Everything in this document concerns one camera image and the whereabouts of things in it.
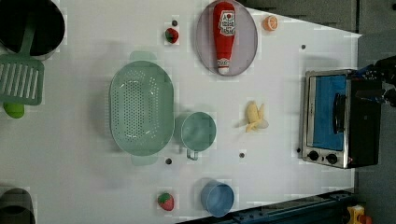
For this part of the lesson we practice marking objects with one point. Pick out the strawberry toy near blue cup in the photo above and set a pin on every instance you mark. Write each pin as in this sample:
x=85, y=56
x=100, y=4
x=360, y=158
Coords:
x=166, y=201

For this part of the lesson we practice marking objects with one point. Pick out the dark cylinder at corner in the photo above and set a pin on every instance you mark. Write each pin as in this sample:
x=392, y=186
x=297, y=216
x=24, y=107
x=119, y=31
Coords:
x=16, y=207

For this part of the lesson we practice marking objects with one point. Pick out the strawberry toy near plate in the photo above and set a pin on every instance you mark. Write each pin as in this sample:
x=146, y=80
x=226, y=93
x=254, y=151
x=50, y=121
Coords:
x=171, y=35

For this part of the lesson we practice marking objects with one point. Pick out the silver black toaster oven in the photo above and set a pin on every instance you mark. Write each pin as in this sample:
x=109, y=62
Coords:
x=341, y=122

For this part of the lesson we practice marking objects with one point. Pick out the blue cup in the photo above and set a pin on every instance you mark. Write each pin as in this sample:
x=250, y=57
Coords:
x=217, y=198

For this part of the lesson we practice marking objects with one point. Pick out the yellow plush banana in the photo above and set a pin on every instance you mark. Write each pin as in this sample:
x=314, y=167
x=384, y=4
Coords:
x=255, y=117

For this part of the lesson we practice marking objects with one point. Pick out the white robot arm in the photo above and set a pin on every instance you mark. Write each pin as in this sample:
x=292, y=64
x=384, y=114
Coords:
x=382, y=72

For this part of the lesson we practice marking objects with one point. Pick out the green mug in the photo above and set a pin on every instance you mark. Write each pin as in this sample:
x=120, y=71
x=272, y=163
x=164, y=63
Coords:
x=196, y=132

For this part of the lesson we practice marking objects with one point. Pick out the grey round plate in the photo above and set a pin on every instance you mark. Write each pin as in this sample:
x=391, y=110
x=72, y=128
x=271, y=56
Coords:
x=245, y=41

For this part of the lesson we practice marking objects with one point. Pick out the red ketchup bottle plush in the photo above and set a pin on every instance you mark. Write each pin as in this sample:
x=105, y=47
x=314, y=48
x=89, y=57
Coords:
x=224, y=23

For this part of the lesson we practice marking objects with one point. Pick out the lime green utensil handle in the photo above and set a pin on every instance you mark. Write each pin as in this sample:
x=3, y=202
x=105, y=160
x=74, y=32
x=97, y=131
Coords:
x=15, y=111

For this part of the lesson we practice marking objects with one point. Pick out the green slotted spatula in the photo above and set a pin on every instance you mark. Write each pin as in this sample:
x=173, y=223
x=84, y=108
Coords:
x=22, y=76

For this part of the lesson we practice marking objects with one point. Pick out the black utensil holder cup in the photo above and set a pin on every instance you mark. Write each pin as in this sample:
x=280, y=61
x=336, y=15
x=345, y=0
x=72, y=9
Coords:
x=49, y=20

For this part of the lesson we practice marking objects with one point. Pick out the green oval colander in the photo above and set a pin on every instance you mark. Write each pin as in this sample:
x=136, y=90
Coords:
x=141, y=108

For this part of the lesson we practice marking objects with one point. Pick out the blue metal frame rail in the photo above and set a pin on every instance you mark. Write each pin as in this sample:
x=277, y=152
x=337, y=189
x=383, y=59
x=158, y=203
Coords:
x=327, y=208

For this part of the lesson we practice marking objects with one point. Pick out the orange slice toy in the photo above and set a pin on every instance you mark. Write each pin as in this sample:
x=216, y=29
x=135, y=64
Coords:
x=270, y=23

